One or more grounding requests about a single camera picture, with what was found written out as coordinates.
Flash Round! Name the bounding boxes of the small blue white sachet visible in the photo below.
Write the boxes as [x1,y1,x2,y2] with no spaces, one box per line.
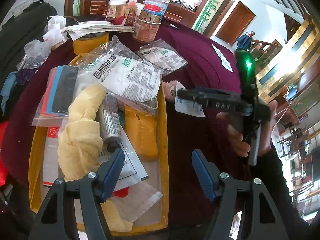
[174,81,205,118]

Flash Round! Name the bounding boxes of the yellow towel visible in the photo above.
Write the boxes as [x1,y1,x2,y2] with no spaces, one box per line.
[56,82,133,233]

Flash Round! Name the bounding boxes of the large bagged N95 mask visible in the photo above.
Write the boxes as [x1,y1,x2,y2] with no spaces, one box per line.
[74,35,162,115]

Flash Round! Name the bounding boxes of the person's right hand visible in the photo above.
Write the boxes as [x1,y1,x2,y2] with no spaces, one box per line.
[216,100,278,158]

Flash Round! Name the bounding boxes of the white paper card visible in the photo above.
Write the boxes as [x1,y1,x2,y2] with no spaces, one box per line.
[220,55,233,73]
[212,45,223,58]

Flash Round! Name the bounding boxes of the grey red boxed item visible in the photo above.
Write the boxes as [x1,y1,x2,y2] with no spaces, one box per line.
[42,127,60,187]

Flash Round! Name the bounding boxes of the maroon velvet tablecloth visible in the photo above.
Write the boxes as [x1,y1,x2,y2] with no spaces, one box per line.
[1,21,250,227]

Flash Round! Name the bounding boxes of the person in blue jacket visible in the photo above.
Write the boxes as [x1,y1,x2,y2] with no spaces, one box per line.
[236,31,255,51]

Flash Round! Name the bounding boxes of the red white packet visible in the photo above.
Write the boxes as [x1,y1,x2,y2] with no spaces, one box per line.
[112,186,130,198]

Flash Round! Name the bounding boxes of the pink fluffy round pouch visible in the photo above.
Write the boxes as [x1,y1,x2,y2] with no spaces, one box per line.
[162,80,177,102]

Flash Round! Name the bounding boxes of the wooden door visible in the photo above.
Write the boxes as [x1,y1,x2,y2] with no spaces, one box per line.
[216,1,255,45]

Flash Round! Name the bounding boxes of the small bagged N95 mask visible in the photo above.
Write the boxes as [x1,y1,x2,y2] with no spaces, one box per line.
[137,39,188,76]

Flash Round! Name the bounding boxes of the orange plastic packet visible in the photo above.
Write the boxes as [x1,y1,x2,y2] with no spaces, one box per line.
[125,105,158,161]

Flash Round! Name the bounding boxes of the bag of coloured felt sheets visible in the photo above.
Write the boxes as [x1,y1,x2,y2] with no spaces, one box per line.
[31,65,79,127]

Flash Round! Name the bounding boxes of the grey striped tube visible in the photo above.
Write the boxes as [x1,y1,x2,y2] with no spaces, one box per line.
[98,93,121,153]

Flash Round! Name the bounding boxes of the yellow storage tray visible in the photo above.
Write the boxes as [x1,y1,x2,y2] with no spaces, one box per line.
[28,52,171,237]

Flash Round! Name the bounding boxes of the red-lidded clear jar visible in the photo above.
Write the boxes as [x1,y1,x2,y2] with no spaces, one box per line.
[133,4,161,43]

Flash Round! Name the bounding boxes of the wooden cabinet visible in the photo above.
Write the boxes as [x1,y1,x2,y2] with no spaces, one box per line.
[80,0,201,27]

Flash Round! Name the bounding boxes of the yellow bowl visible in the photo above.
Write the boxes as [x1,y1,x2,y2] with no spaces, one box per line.
[73,32,109,55]

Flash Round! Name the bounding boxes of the stack of papers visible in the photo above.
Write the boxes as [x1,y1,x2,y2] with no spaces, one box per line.
[61,21,134,41]

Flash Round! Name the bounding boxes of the white plastic bag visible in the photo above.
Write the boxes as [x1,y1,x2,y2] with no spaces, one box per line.
[43,15,67,50]

